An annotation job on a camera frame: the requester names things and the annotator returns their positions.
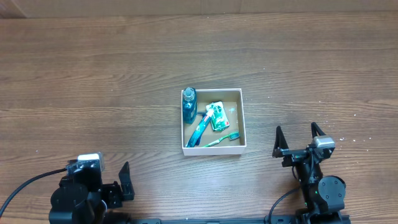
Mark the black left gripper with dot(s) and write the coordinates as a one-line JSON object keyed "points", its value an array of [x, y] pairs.
{"points": [[112, 190]]}

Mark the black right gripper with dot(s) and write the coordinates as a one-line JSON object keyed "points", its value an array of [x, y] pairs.
{"points": [[298, 154]]}

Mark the green toothbrush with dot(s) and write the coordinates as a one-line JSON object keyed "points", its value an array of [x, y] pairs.
{"points": [[232, 136]]}

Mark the green soap package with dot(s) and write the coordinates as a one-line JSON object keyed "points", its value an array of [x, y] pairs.
{"points": [[219, 120]]}

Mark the teal toothpaste tube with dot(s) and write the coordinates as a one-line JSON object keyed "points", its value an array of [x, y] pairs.
{"points": [[200, 129]]}

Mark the blue mouthwash bottle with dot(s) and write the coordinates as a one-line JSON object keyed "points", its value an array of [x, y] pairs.
{"points": [[189, 105]]}

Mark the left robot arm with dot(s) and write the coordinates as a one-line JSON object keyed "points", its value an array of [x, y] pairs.
{"points": [[82, 197]]}

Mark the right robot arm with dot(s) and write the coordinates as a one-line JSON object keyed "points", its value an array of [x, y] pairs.
{"points": [[323, 195]]}

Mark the white cardboard box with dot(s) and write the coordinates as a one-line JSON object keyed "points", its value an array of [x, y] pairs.
{"points": [[232, 99]]}

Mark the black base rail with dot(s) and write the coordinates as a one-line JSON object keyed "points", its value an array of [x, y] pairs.
{"points": [[126, 218]]}

